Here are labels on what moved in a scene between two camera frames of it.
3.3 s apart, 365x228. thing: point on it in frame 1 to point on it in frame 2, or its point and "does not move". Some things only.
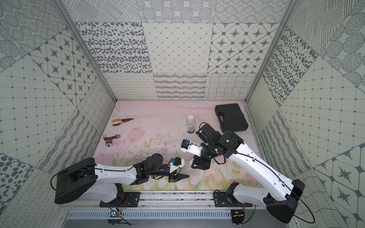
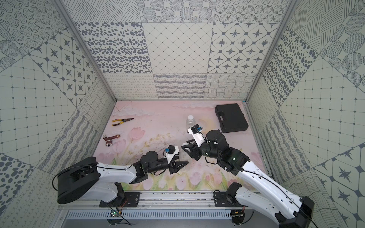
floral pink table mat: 137,129 does not move
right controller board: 237,216 does not move
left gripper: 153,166 to 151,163
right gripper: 201,164 to 194,148
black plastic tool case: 231,118 does not move
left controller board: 115,213 does not move
